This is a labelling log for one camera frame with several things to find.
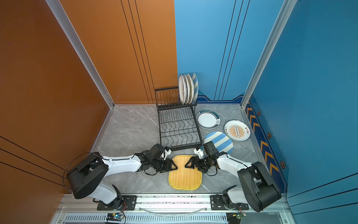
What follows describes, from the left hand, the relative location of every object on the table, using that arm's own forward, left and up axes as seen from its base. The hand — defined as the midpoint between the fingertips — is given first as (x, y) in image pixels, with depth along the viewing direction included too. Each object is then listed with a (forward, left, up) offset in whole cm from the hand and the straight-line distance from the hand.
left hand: (176, 168), depth 83 cm
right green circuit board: (-23, -33, -2) cm, 40 cm away
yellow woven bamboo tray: (-6, -5, -1) cm, 8 cm away
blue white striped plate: (+39, -11, +30) cm, 50 cm away
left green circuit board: (-24, +30, -4) cm, 39 cm away
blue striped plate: (+19, -32, -2) cm, 37 cm away
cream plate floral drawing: (+36, -9, +31) cm, 49 cm away
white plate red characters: (+48, -3, +22) cm, 53 cm away
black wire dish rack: (+33, -1, -1) cm, 33 cm away
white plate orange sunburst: (+29, -44, -1) cm, 53 cm away
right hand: (0, -7, +1) cm, 8 cm away
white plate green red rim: (+39, -24, -2) cm, 46 cm away
